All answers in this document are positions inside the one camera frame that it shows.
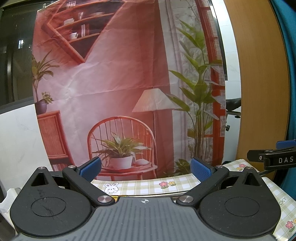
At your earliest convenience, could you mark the printed room backdrop cloth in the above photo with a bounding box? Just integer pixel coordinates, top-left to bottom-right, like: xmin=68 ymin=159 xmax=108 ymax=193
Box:
xmin=32 ymin=1 xmax=226 ymax=181

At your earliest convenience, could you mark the checkered bunny tablecloth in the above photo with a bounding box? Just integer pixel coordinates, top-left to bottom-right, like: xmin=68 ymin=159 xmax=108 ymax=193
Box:
xmin=90 ymin=158 xmax=296 ymax=240

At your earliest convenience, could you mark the wooden door panel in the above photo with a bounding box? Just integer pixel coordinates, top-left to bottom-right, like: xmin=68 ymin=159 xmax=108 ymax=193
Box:
xmin=223 ymin=0 xmax=291 ymax=180

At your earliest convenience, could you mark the teal curtain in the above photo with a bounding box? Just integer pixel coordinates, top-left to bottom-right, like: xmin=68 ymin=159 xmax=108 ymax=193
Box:
xmin=269 ymin=0 xmax=296 ymax=202

